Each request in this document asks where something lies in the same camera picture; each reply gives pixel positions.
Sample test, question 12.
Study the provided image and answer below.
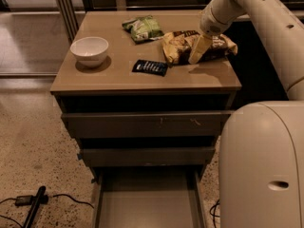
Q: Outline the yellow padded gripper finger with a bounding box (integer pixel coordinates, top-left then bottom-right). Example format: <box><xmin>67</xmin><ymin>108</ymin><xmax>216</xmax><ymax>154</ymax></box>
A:
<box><xmin>188</xmin><ymin>35</ymin><xmax>212</xmax><ymax>65</ymax></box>

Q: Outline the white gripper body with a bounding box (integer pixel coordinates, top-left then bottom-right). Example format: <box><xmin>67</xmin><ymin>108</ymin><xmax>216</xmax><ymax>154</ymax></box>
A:
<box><xmin>199</xmin><ymin>0</ymin><xmax>241</xmax><ymax>37</ymax></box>

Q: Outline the brown yellow chip bag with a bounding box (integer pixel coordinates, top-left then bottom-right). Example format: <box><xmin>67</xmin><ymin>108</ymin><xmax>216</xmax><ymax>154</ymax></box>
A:
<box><xmin>161</xmin><ymin>30</ymin><xmax>238</xmax><ymax>66</ymax></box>

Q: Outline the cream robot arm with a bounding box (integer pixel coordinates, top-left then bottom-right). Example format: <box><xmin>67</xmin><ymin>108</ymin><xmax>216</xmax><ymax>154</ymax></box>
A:
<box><xmin>189</xmin><ymin>0</ymin><xmax>304</xmax><ymax>228</ymax></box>

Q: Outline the green chip bag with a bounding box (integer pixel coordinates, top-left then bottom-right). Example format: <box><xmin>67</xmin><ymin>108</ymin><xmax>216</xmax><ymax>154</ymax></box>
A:
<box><xmin>122</xmin><ymin>15</ymin><xmax>163</xmax><ymax>44</ymax></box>

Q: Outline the grey three-drawer cabinet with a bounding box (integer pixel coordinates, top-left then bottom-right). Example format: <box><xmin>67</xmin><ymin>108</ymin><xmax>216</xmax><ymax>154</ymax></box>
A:
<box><xmin>49</xmin><ymin>9</ymin><xmax>243</xmax><ymax>228</ymax></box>

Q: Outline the middle grey drawer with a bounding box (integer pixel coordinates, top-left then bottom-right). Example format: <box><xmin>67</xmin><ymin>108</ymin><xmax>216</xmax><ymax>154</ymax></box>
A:
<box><xmin>80</xmin><ymin>147</ymin><xmax>215</xmax><ymax>167</ymax></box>

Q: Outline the top grey drawer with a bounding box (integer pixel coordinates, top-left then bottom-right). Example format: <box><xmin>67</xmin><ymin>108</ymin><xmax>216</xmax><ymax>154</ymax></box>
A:
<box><xmin>62</xmin><ymin>111</ymin><xmax>232</xmax><ymax>139</ymax></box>

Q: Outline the open bottom grey drawer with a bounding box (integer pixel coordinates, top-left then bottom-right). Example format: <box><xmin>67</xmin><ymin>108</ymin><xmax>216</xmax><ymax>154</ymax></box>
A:
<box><xmin>92</xmin><ymin>166</ymin><xmax>206</xmax><ymax>228</ymax></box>

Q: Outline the dark blue snack packet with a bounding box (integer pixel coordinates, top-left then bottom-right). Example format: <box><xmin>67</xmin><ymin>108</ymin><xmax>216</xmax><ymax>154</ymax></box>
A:
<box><xmin>132</xmin><ymin>60</ymin><xmax>168</xmax><ymax>77</ymax></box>

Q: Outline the white ceramic bowl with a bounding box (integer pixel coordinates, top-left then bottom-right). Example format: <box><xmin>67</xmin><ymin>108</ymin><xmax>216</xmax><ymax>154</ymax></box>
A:
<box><xmin>70</xmin><ymin>37</ymin><xmax>109</xmax><ymax>67</ymax></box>

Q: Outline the black power adapter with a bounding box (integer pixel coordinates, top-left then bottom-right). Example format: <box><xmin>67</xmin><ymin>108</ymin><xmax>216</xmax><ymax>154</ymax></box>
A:
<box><xmin>15</xmin><ymin>195</ymin><xmax>33</xmax><ymax>206</ymax></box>

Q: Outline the black cylindrical tool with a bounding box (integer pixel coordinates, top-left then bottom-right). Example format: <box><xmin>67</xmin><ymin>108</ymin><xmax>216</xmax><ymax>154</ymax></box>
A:
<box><xmin>22</xmin><ymin>186</ymin><xmax>48</xmax><ymax>228</ymax></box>

